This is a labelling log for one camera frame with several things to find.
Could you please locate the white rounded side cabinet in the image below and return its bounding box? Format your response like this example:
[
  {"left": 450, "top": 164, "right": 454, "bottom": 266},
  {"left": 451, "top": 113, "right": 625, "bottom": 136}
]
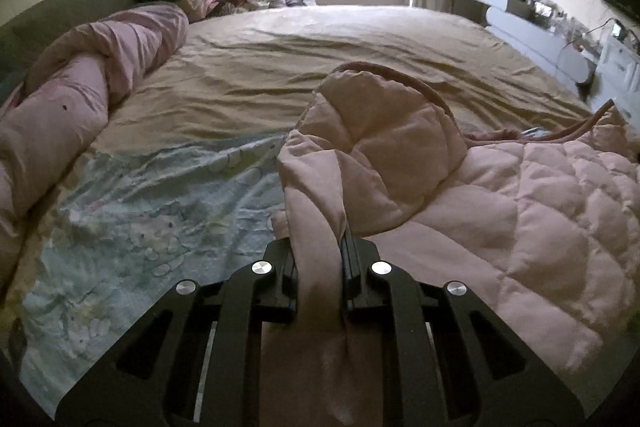
[{"left": 452, "top": 0, "right": 594, "bottom": 89}]

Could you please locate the green floral bed sheet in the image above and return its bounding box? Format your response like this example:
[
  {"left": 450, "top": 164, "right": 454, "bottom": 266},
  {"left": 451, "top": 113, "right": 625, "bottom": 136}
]
[{"left": 14, "top": 132, "right": 284, "bottom": 413}]

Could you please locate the clutter on cabinet top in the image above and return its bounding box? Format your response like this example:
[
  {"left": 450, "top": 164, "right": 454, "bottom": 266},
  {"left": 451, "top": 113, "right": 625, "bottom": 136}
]
[{"left": 451, "top": 0, "right": 639, "bottom": 51}]

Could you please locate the grey upholstered headboard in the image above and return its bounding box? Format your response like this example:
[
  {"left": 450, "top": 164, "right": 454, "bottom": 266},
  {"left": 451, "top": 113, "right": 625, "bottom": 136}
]
[{"left": 1, "top": 0, "right": 136, "bottom": 100}]

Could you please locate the pink quilted jacket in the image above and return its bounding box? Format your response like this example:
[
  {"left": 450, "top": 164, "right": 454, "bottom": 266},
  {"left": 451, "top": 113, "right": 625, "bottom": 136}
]
[{"left": 260, "top": 63, "right": 639, "bottom": 426}]

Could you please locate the rolled pink duvet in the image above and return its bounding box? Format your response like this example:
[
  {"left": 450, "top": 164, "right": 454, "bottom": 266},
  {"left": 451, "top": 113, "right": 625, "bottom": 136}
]
[{"left": 1, "top": 2, "right": 189, "bottom": 283}]

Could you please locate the white chest of drawers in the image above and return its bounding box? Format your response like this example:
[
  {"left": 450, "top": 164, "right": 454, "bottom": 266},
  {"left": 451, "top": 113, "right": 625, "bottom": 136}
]
[{"left": 590, "top": 37, "right": 640, "bottom": 129}]

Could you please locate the tan bed cover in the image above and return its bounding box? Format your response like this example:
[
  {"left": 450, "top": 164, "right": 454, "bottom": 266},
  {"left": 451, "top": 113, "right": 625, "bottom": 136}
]
[{"left": 93, "top": 5, "right": 589, "bottom": 154}]

